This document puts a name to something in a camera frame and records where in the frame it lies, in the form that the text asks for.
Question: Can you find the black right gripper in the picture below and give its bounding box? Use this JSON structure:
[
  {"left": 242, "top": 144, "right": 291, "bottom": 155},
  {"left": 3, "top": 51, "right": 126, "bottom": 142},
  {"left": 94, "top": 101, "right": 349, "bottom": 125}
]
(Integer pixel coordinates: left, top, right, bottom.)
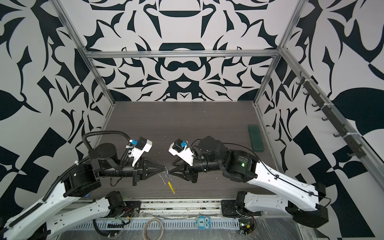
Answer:
[{"left": 169, "top": 154, "right": 228, "bottom": 183}]

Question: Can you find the yellow key tag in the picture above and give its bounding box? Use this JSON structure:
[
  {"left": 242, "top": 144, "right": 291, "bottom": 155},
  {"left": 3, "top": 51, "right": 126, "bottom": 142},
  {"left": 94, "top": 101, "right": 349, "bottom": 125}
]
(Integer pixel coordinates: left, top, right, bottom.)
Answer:
[{"left": 168, "top": 181, "right": 176, "bottom": 194}]

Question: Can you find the metal keyring with keys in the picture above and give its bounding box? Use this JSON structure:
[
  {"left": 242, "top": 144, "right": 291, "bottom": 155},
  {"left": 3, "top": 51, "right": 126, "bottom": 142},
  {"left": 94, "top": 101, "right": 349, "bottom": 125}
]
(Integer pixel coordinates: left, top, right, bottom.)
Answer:
[{"left": 164, "top": 168, "right": 172, "bottom": 183}]

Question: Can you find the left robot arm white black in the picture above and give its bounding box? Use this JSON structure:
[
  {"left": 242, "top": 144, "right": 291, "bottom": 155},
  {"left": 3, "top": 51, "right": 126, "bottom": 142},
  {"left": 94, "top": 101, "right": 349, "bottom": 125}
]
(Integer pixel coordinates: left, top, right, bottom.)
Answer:
[{"left": 1, "top": 143, "right": 166, "bottom": 240}]

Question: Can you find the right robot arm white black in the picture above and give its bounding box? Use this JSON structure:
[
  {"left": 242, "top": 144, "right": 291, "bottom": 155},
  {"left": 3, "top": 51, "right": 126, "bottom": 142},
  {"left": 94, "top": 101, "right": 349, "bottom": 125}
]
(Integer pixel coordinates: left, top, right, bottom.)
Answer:
[{"left": 169, "top": 136, "right": 329, "bottom": 228}]

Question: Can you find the blue monster sticker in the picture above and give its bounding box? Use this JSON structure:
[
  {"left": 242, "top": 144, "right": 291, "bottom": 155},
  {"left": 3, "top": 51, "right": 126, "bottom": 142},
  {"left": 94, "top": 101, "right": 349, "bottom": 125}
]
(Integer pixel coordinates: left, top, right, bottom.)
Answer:
[{"left": 196, "top": 216, "right": 211, "bottom": 230}]

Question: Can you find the white tape roll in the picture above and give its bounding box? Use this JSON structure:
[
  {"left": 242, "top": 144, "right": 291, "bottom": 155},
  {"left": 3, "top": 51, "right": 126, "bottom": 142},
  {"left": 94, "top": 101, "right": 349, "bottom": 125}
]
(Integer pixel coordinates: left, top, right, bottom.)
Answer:
[{"left": 142, "top": 218, "right": 165, "bottom": 240}]

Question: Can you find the green rectangular plastic case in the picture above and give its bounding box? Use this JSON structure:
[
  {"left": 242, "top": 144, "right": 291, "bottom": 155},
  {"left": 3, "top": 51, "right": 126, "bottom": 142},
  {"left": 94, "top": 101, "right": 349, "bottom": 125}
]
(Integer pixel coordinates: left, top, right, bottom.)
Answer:
[{"left": 248, "top": 125, "right": 265, "bottom": 153}]

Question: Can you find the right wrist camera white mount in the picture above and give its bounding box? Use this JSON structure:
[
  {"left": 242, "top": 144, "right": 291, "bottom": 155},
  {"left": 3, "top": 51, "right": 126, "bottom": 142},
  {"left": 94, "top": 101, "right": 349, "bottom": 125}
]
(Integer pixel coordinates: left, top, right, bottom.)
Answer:
[{"left": 169, "top": 139, "right": 195, "bottom": 166}]

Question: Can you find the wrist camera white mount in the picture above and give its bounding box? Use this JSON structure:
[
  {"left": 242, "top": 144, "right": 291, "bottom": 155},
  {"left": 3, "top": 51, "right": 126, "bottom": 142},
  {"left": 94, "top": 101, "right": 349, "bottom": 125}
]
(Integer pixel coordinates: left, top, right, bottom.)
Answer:
[
  {"left": 126, "top": 137, "right": 153, "bottom": 167},
  {"left": 169, "top": 139, "right": 195, "bottom": 166}
]

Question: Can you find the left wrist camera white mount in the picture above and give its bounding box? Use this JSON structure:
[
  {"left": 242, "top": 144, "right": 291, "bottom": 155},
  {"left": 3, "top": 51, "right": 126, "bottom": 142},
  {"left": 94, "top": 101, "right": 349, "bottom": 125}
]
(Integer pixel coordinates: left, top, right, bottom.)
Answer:
[{"left": 126, "top": 137, "right": 153, "bottom": 167}]

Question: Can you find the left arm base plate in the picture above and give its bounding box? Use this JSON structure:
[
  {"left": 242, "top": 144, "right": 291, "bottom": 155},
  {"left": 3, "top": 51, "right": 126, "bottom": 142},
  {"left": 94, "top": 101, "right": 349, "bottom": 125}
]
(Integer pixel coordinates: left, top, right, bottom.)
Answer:
[{"left": 118, "top": 201, "right": 142, "bottom": 218}]

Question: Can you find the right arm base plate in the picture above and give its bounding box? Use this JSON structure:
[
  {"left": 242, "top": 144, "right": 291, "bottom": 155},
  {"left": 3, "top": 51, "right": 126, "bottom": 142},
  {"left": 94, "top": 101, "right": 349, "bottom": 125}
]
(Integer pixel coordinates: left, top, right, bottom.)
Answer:
[{"left": 221, "top": 200, "right": 245, "bottom": 218}]

